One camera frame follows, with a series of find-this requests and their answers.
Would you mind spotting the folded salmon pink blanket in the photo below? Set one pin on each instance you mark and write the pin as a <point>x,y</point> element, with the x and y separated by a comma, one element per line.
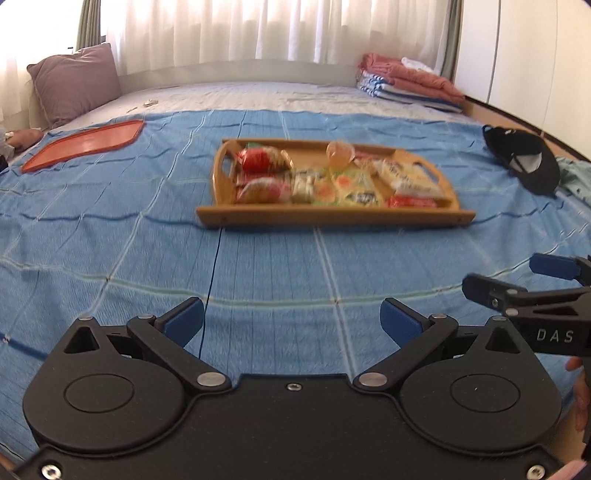
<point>415,76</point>

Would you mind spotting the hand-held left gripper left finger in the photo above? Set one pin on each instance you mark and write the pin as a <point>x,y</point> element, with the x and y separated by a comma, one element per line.
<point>184,321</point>

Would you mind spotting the folded blue striped towel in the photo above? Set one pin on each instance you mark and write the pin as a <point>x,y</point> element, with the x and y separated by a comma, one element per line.
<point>383,90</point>

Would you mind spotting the small pale snack packet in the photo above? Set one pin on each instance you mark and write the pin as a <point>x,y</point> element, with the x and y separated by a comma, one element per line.
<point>302,187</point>

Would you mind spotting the white sheer curtain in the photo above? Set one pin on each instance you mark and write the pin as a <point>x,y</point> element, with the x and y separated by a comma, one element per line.
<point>27,37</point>
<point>277,27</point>

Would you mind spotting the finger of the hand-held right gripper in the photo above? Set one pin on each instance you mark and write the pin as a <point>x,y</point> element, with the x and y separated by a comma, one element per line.
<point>551,265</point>
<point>485,288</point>

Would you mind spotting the black cap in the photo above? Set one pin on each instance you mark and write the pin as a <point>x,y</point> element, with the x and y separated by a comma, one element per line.
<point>508,143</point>

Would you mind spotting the green cloth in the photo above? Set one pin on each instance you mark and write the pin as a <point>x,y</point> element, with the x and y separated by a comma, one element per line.
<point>575,180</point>

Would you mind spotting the white folded cloth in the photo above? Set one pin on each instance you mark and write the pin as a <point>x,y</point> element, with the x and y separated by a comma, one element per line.
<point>413,62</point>

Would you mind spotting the brown plush toy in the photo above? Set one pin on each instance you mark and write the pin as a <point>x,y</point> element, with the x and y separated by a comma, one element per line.
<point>25,137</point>

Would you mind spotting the blue checked blanket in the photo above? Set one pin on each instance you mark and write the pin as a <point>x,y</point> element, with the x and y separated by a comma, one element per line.
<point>115,230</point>

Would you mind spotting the red biscuit packet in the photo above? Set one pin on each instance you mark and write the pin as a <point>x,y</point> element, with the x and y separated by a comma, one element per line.
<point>263,190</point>
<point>256,160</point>

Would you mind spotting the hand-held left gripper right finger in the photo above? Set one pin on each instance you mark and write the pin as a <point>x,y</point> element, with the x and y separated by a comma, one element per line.
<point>399,321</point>

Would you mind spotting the clear jelly cup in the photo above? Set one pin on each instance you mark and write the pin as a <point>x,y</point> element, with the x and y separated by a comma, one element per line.
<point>340,153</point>

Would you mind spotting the grey green curtain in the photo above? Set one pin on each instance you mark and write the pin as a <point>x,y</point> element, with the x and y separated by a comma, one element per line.
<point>450,41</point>

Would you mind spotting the white wardrobe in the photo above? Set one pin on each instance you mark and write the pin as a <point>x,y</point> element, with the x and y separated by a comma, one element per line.
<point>531,46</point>

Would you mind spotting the white snack packet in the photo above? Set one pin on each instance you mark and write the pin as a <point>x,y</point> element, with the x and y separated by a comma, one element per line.
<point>406,177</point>

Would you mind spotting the red snack bar packet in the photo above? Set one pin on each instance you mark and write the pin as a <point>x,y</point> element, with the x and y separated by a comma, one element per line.
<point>411,202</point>

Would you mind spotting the purple pillow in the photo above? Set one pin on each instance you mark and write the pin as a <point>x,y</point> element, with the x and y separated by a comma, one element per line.
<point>74,83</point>

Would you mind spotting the white patterned bed sheet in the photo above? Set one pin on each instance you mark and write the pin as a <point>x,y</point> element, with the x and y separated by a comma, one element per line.
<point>254,94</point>

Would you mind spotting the person's right hand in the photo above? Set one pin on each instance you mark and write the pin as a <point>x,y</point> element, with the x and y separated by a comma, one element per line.
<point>577,406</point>

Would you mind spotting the wooden bed frame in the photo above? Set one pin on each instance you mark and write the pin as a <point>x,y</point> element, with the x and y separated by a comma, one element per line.
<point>508,113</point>

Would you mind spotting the red plastic tray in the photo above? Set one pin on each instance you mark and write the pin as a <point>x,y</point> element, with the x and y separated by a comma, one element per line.
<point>83,145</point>

